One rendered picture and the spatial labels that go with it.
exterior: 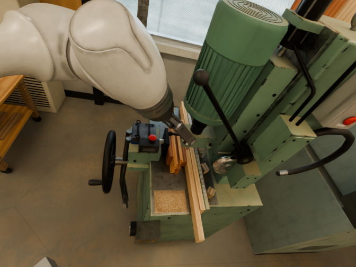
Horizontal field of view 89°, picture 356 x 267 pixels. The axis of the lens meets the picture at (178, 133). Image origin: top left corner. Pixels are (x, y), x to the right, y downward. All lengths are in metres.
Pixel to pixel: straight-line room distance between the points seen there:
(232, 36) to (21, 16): 0.37
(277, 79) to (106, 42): 0.46
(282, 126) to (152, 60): 0.45
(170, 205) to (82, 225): 1.04
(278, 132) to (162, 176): 0.46
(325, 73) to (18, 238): 1.83
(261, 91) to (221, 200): 0.56
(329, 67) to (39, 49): 0.58
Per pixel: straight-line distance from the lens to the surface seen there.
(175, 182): 0.78
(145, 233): 0.99
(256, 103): 0.61
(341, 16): 2.22
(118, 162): 0.89
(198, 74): 0.38
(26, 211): 1.80
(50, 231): 1.70
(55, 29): 0.35
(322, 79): 0.60
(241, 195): 1.01
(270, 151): 0.64
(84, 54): 0.25
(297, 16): 0.57
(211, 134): 0.76
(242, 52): 0.47
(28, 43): 0.35
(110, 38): 0.23
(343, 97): 0.64
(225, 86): 0.51
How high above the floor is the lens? 1.59
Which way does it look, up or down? 47 degrees down
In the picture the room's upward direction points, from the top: 21 degrees clockwise
